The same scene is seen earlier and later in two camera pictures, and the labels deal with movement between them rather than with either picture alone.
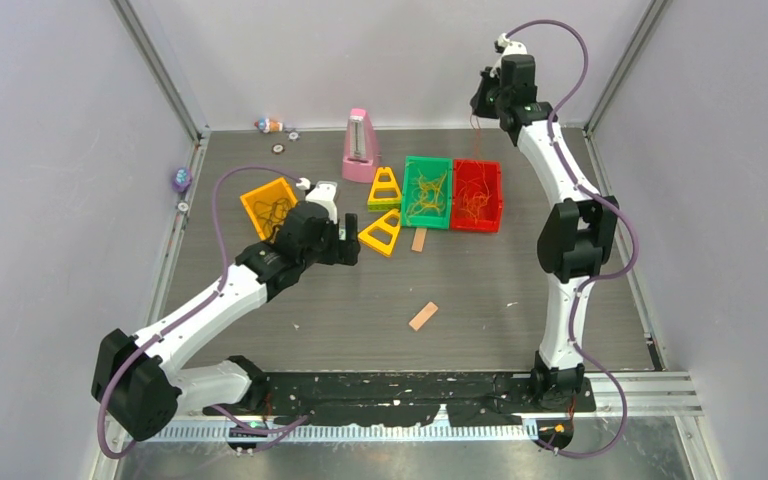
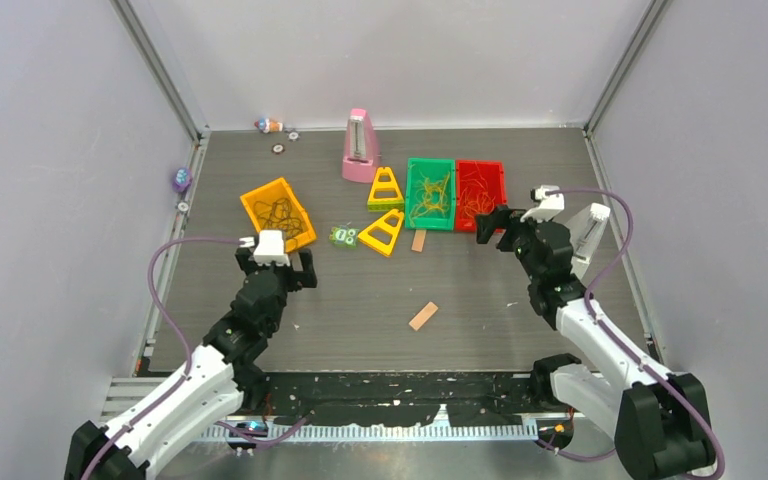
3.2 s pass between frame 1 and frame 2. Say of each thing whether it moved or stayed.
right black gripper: moved
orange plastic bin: stayed
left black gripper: moved
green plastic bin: stayed
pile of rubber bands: stayed
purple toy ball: stayed
